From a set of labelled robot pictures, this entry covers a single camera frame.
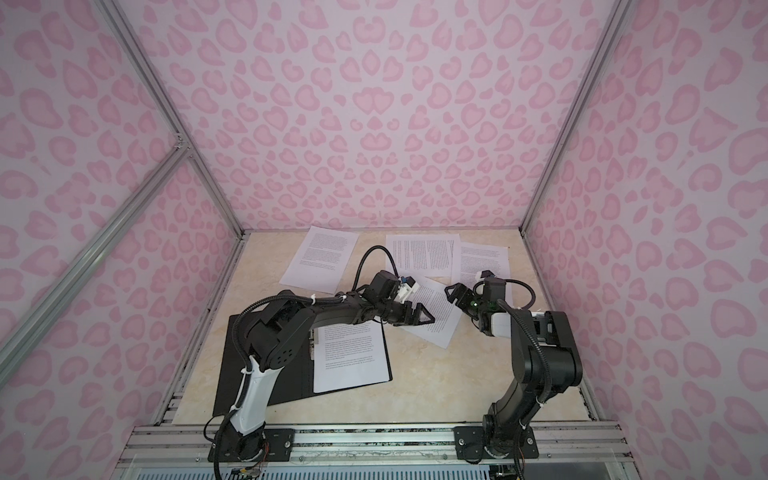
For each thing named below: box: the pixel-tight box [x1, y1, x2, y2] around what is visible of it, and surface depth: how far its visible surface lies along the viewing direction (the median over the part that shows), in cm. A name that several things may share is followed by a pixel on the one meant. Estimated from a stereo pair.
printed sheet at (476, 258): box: [460, 242, 511, 289], surface depth 113 cm
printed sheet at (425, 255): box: [385, 233, 461, 282], surface depth 116 cm
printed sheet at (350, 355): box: [314, 320, 390, 394], surface depth 88 cm
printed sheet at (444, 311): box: [402, 278, 463, 349], surface depth 95 cm
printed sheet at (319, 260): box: [279, 226, 360, 294], surface depth 116 cm
